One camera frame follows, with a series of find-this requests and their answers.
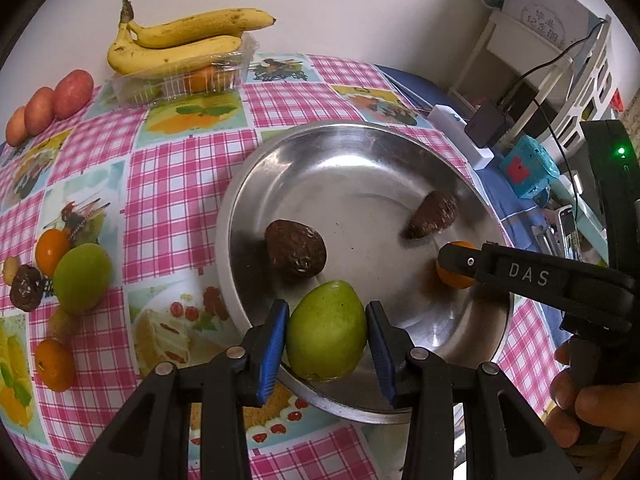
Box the black cable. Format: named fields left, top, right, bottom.
left=497, top=17, right=608, bottom=241

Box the white chair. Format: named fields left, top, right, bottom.
left=446, top=9, right=617, bottom=161

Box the clear plastic container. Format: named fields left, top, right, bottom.
left=110, top=35, right=259, bottom=107

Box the stainless steel bowl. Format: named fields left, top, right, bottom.
left=215, top=121, right=516, bottom=426

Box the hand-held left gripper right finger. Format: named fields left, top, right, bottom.
left=364, top=300, right=572, bottom=480

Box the smartphone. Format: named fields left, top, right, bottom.
left=556, top=205, right=581, bottom=257

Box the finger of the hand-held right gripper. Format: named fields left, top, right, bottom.
left=437, top=241, right=496, bottom=286

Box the black power adapter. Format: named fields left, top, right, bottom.
left=465, top=100, right=515, bottom=150

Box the teal cube device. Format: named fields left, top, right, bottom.
left=500, top=135, right=560, bottom=200

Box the small orange tangerine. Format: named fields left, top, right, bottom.
left=436, top=241, right=477, bottom=290
left=33, top=338, right=77, bottom=393
left=35, top=229, right=71, bottom=277

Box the brown date right in bowl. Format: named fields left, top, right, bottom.
left=404, top=190, right=457, bottom=240

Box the green pear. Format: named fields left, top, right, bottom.
left=52, top=243, right=112, bottom=315
left=286, top=281, right=370, bottom=381

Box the pink checkered tablecloth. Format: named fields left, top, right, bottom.
left=0, top=52, right=556, bottom=480

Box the yellow banana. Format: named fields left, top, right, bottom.
left=107, top=0, right=244, bottom=76
left=126, top=8, right=277, bottom=50

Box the grey printed pillow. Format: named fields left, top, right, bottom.
left=480, top=0, right=603, bottom=48

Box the white power strip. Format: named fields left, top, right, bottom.
left=426, top=104, right=502, bottom=171

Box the orange in plastic container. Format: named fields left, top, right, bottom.
left=184, top=66, right=237, bottom=94

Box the person's right hand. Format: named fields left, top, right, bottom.
left=544, top=339, right=640, bottom=458

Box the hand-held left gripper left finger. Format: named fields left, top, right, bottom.
left=70, top=299, right=291, bottom=480

